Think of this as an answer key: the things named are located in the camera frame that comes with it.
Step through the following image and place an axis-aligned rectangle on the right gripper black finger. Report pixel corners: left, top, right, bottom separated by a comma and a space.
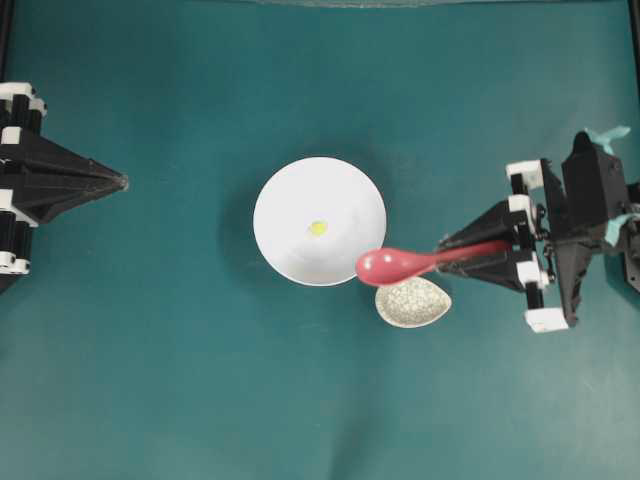
438, 200, 516, 250
438, 251, 531, 292

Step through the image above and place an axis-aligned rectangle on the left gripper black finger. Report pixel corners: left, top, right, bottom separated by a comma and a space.
1, 173, 129, 291
1, 82, 128, 186

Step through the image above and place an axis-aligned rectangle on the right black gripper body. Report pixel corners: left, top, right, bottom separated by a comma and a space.
505, 159, 577, 334

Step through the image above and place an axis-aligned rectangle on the yellow hexagonal prism block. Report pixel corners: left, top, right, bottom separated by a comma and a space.
309, 221, 328, 237

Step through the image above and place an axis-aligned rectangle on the white round bowl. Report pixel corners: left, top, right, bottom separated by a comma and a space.
253, 157, 387, 287

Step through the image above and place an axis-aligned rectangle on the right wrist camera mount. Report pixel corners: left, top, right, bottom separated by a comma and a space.
547, 124, 640, 329

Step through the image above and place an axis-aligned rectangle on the black table edge frame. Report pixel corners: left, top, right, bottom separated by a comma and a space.
0, 0, 14, 81

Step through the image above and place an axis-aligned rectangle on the speckled egg-shaped dish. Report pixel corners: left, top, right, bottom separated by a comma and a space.
375, 277, 452, 329

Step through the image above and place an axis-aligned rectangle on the red plastic spoon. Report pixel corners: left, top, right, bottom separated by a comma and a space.
355, 240, 511, 287

